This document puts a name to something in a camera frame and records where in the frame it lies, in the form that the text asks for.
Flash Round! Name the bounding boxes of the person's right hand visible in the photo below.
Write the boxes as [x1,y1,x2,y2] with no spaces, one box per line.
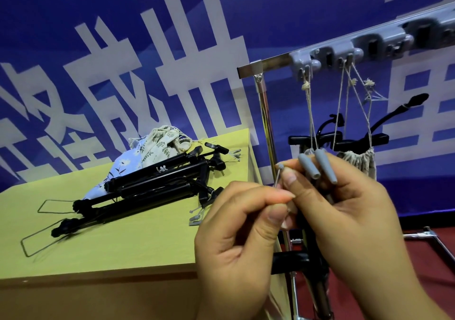
[275,153,424,296]

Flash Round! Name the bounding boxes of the person's left hand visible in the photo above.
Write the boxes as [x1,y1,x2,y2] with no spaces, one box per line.
[194,180,296,320]

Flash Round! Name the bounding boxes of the black folding hanger grey tips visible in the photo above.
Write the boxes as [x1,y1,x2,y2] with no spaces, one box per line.
[272,149,339,320]

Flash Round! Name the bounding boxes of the person's right forearm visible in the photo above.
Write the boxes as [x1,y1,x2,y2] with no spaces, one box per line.
[355,280,454,320]

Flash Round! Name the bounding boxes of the black plastic hanger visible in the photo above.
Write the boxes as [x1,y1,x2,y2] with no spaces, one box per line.
[334,94,429,152]
[289,114,345,153]

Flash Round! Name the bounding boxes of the chrome metal clothes rack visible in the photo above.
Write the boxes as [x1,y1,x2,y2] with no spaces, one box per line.
[237,1,455,320]

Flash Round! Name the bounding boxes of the beige leaf print bag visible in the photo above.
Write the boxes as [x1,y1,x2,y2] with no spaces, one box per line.
[128,125,195,169]

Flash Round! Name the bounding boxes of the blue floral fabric bag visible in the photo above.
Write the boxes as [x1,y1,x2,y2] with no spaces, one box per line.
[83,136,150,201]

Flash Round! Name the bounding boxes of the blue banner white characters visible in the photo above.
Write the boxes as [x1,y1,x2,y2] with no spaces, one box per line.
[0,0,455,231]

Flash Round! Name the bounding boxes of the grey plastic hook rail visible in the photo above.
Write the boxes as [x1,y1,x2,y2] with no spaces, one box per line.
[289,1,455,82]

